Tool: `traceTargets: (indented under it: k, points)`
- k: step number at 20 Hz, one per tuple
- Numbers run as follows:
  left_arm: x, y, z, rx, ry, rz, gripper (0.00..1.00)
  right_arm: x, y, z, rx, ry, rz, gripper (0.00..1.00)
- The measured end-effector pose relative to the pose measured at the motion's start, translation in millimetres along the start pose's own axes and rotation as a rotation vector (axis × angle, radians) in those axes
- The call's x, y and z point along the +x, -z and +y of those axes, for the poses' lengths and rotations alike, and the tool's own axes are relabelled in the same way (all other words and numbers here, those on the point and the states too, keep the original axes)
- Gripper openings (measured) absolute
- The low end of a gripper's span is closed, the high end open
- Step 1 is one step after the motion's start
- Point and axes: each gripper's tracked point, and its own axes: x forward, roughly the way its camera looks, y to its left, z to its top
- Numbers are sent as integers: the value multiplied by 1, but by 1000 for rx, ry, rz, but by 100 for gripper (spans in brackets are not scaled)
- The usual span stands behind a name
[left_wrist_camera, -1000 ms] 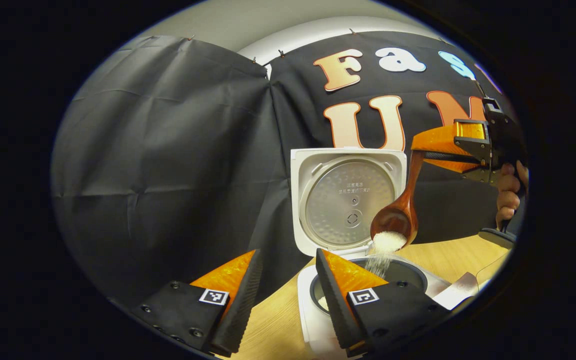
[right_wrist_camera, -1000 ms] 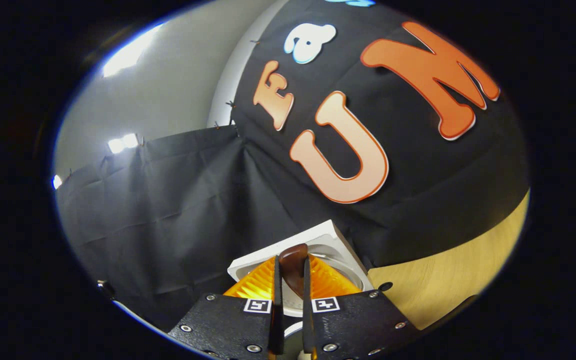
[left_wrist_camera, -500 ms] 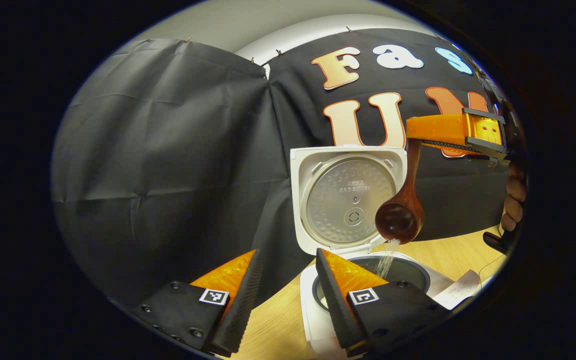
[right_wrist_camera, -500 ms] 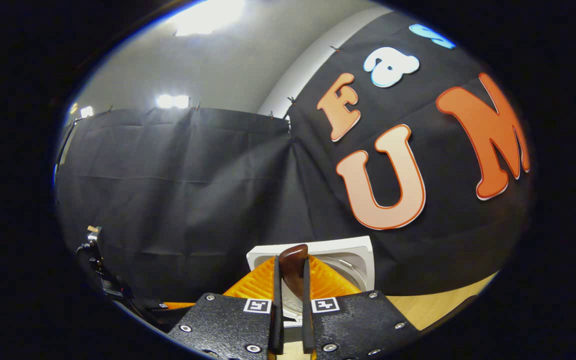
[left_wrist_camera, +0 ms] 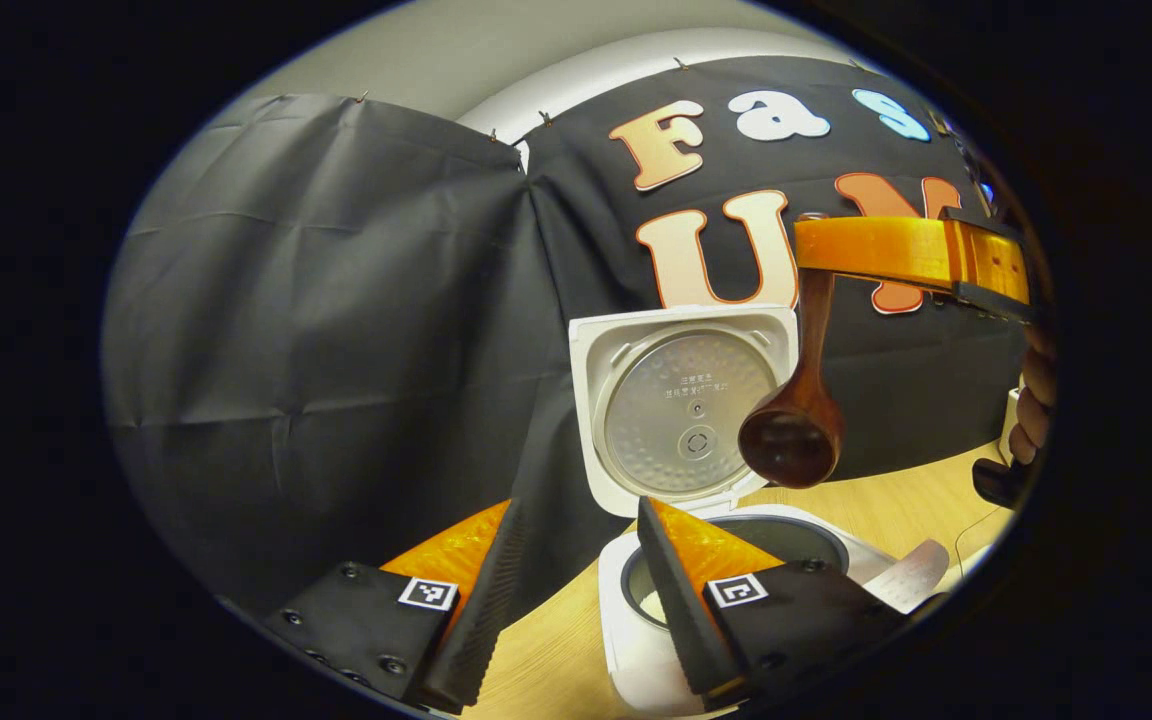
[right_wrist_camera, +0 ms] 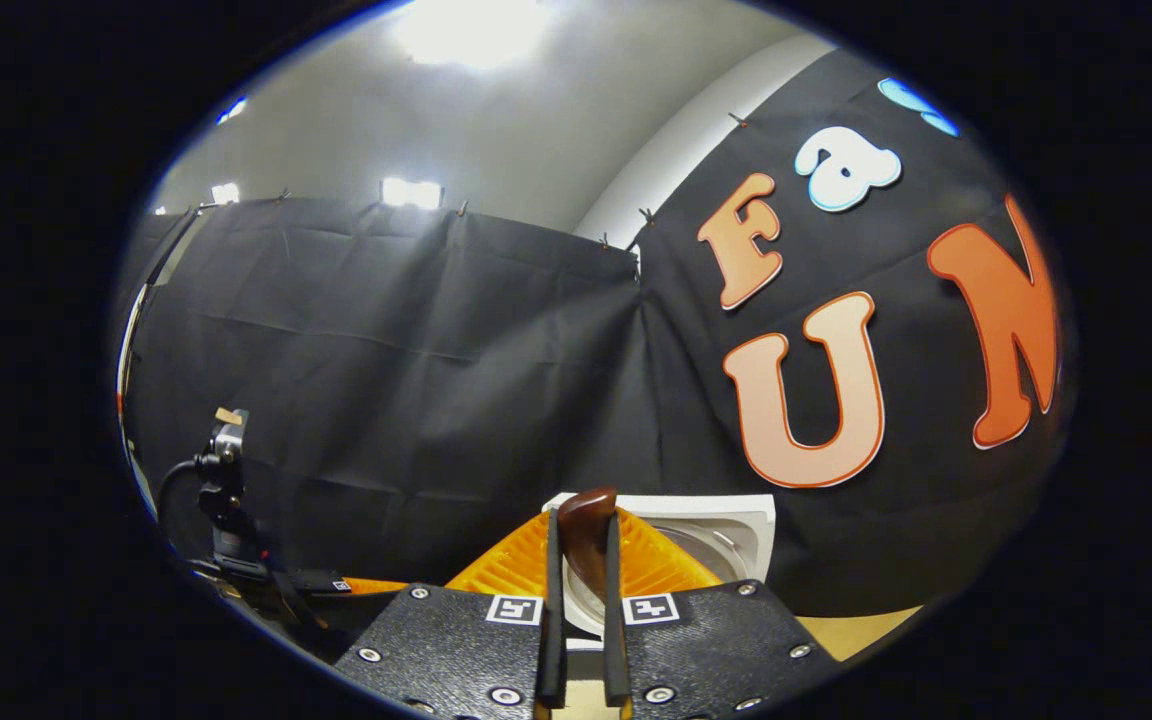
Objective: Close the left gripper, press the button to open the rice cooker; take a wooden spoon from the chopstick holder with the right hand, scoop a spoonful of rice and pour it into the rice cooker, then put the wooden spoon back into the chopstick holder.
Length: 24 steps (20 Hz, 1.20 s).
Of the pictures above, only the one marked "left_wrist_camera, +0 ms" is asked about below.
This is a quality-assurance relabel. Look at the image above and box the white rice cooker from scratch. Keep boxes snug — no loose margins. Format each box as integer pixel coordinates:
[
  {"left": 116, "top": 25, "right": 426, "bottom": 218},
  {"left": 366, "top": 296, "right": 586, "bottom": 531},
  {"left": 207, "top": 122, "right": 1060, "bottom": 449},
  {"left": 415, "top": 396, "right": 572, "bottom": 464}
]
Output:
[{"left": 568, "top": 305, "right": 902, "bottom": 719}]

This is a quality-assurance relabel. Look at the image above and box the black backdrop cloth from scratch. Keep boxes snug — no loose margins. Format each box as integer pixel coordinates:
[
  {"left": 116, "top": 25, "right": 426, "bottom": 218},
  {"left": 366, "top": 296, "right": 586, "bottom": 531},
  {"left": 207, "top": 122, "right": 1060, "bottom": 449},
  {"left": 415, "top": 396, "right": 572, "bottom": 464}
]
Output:
[{"left": 101, "top": 55, "right": 1037, "bottom": 621}]

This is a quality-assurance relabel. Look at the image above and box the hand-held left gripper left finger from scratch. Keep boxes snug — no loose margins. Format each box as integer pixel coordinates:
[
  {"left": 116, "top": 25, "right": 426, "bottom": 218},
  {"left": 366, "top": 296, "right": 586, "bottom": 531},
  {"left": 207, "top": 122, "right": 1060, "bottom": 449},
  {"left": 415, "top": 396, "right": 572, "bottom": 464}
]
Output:
[{"left": 264, "top": 498, "right": 527, "bottom": 713}]

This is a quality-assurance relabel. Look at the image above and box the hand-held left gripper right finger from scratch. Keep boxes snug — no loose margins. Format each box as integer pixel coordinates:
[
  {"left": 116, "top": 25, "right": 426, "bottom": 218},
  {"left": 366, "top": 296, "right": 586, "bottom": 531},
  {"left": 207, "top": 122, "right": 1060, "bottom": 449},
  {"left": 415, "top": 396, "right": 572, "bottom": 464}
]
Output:
[{"left": 636, "top": 497, "right": 912, "bottom": 711}]

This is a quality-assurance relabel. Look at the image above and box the brown wooden spoon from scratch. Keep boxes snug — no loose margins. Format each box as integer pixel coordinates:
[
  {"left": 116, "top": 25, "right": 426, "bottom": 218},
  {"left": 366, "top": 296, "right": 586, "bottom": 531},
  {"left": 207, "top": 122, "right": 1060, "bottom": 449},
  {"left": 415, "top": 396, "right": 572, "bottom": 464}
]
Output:
[{"left": 737, "top": 213, "right": 845, "bottom": 490}]

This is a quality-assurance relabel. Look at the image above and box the clear plastic rice container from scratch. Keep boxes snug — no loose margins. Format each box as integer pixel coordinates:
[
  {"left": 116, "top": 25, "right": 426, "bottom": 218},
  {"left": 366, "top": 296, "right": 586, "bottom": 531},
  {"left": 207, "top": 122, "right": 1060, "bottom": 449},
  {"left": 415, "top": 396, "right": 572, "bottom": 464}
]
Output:
[{"left": 861, "top": 538, "right": 977, "bottom": 613}]

